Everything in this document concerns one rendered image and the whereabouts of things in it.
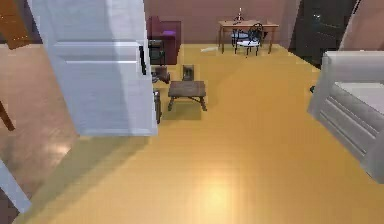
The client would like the dark wooden stool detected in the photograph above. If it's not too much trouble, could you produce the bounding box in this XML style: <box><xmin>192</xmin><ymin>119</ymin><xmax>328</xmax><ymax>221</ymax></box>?
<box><xmin>167</xmin><ymin>80</ymin><xmax>208</xmax><ymax>113</ymax></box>

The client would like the dark purple cabinet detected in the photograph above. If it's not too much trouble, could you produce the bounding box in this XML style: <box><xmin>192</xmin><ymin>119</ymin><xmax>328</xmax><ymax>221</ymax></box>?
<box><xmin>146</xmin><ymin>15</ymin><xmax>183</xmax><ymax>66</ymax></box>

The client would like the white room door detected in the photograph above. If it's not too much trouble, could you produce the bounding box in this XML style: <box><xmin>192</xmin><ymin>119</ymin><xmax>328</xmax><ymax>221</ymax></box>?
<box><xmin>27</xmin><ymin>0</ymin><xmax>159</xmax><ymax>137</ymax></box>

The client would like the light wooden table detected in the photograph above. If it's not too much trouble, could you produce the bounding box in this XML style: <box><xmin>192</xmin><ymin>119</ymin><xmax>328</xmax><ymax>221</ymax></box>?
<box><xmin>218</xmin><ymin>19</ymin><xmax>280</xmax><ymax>55</ymax></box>

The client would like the red candle holder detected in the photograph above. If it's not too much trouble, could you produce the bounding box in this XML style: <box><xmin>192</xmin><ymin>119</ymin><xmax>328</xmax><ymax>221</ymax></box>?
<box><xmin>233</xmin><ymin>7</ymin><xmax>245</xmax><ymax>23</ymax></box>

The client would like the dark doorway door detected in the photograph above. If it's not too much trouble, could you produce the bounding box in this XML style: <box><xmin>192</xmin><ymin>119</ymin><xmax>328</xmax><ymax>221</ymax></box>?
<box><xmin>288</xmin><ymin>0</ymin><xmax>358</xmax><ymax>67</ymax></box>

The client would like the brown wooden furniture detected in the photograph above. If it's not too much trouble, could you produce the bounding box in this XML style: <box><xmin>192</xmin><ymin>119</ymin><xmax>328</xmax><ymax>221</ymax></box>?
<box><xmin>0</xmin><ymin>0</ymin><xmax>34</xmax><ymax>51</ymax></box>

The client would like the black door handle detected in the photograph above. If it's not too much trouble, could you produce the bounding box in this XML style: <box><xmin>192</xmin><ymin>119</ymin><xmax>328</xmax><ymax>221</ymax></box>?
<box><xmin>138</xmin><ymin>45</ymin><xmax>147</xmax><ymax>76</ymax></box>

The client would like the black wire chair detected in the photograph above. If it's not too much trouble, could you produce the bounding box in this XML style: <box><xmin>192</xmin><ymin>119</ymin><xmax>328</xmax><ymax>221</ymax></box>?
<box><xmin>231</xmin><ymin>22</ymin><xmax>265</xmax><ymax>57</ymax></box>

